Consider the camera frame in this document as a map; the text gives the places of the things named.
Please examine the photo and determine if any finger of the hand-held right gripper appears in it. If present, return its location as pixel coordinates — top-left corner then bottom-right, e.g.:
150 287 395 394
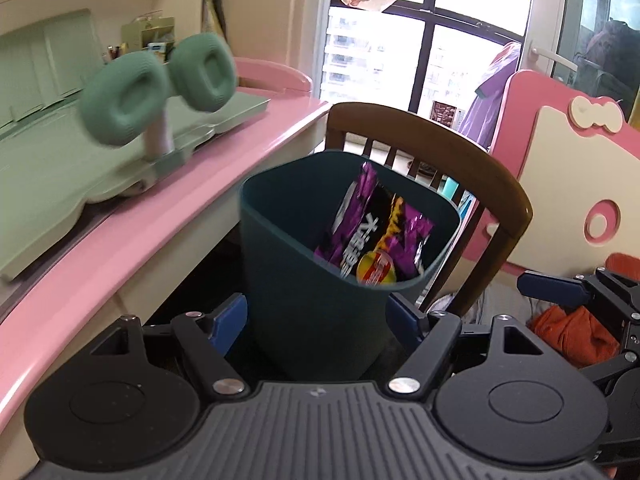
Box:
580 350 640 398
516 267 640 341

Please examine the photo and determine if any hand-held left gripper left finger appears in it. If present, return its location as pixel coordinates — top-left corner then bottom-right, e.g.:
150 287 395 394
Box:
90 292 250 401

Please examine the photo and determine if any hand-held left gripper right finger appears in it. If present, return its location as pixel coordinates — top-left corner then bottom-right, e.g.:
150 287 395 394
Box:
387 292 561 402

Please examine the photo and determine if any teal plastic waste bin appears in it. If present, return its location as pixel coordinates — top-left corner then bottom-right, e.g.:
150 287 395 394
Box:
239 149 462 382

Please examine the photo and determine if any purple snack bag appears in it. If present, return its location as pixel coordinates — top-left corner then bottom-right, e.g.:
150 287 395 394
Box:
314 161 433 287

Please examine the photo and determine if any rust red jacket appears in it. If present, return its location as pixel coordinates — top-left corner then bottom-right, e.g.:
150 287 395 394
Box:
530 252 640 368

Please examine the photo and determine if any pink cream bed headboard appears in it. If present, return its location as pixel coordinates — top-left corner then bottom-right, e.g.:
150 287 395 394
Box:
480 70 640 291

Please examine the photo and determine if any pink curved desk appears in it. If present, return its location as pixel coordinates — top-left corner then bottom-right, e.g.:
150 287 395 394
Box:
0 57 333 461

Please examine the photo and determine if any dark wooden chair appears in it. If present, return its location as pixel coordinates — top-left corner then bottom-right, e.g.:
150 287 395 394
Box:
325 102 533 318

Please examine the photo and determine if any purple hanging garment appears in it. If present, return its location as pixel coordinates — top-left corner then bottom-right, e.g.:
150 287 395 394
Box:
457 42 523 151

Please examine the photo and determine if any brown patterned box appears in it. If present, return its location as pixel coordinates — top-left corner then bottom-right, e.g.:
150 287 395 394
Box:
431 101 460 123

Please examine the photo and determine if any green tilting desk board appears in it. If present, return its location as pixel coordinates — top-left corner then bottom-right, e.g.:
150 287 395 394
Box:
0 8 271 281

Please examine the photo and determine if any black framed window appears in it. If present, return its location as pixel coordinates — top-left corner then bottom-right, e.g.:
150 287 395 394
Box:
320 0 536 126

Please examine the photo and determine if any white door handle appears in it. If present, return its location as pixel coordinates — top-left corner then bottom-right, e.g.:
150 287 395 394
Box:
531 45 579 73

